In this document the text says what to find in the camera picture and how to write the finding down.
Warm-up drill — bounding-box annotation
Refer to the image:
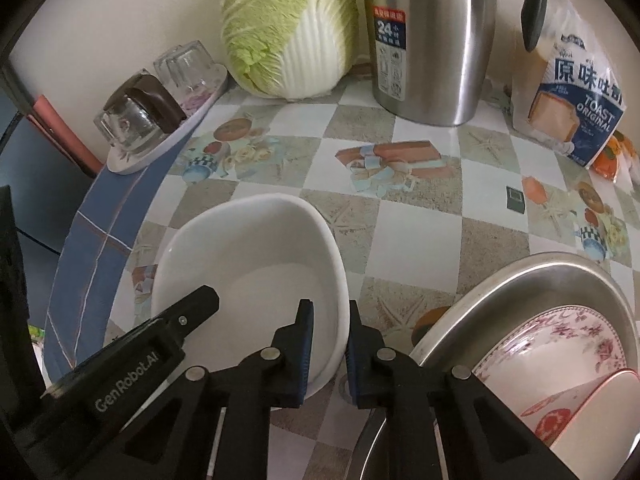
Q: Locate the stainless steel round tray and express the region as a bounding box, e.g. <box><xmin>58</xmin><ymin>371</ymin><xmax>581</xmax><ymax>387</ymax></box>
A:
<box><xmin>348</xmin><ymin>252</ymin><xmax>639</xmax><ymax>479</ymax></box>

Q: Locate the white square ceramic bowl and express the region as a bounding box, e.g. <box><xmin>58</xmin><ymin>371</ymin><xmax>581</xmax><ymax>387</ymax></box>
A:
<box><xmin>151</xmin><ymin>194</ymin><xmax>349</xmax><ymax>396</ymax></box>

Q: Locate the pink floral ceramic plate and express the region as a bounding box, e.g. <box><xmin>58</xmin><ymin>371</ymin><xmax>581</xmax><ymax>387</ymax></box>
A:
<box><xmin>473</xmin><ymin>306</ymin><xmax>629</xmax><ymax>445</ymax></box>

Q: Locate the strawberry pattern ceramic bowl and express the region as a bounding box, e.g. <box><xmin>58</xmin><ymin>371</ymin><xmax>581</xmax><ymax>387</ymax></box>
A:
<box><xmin>520</xmin><ymin>368</ymin><xmax>639</xmax><ymax>479</ymax></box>

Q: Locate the checkered patterned tablecloth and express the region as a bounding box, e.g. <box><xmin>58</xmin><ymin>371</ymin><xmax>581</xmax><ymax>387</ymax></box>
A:
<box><xmin>43</xmin><ymin>77</ymin><xmax>639</xmax><ymax>479</ymax></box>

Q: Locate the white oval floral tray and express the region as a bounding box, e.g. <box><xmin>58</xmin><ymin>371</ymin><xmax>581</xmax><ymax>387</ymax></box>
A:
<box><xmin>94</xmin><ymin>63</ymin><xmax>228</xmax><ymax>174</ymax></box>

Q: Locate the upturned clear drinking glass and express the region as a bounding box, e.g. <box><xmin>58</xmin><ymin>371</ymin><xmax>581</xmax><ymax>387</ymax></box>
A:
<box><xmin>153</xmin><ymin>40</ymin><xmax>219</xmax><ymax>101</ymax></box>

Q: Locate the orange snack packet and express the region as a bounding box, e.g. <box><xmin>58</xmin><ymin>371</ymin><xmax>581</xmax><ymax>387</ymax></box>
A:
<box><xmin>591</xmin><ymin>130</ymin><xmax>639</xmax><ymax>184</ymax></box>

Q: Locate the napa cabbage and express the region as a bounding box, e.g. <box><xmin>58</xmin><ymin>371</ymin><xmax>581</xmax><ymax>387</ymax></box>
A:
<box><xmin>221</xmin><ymin>0</ymin><xmax>359</xmax><ymax>101</ymax></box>

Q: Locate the toast bread bag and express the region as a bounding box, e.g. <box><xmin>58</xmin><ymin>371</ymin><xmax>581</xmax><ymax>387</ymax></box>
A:
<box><xmin>511</xmin><ymin>0</ymin><xmax>626</xmax><ymax>168</ymax></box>

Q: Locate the stainless steel thermos jug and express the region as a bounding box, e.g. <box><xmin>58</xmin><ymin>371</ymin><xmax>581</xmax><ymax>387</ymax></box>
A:
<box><xmin>363</xmin><ymin>0</ymin><xmax>497</xmax><ymax>127</ymax></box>

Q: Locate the glass teapot brown handle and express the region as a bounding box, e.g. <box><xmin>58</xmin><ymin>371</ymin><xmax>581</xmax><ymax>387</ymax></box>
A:
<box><xmin>93</xmin><ymin>70</ymin><xmax>186</xmax><ymax>155</ymax></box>

